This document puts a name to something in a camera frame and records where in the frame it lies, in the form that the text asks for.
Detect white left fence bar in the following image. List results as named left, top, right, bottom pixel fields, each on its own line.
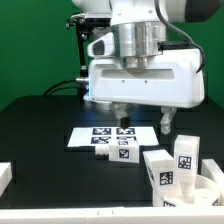
left=0, top=162, right=12, bottom=197

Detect camera on black stand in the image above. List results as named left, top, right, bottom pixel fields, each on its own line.
left=66, top=13, right=110, bottom=83

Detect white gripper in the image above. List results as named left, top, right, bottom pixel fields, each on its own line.
left=89, top=49, right=205, bottom=135

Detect black cables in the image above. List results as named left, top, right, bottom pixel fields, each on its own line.
left=43, top=79, right=86, bottom=97

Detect white marker sheet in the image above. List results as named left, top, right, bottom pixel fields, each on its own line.
left=68, top=127, right=158, bottom=147

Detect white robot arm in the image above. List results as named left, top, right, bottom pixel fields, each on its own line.
left=72, top=0, right=223, bottom=134

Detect white front fence bar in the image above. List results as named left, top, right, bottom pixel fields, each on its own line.
left=0, top=206, right=224, bottom=224

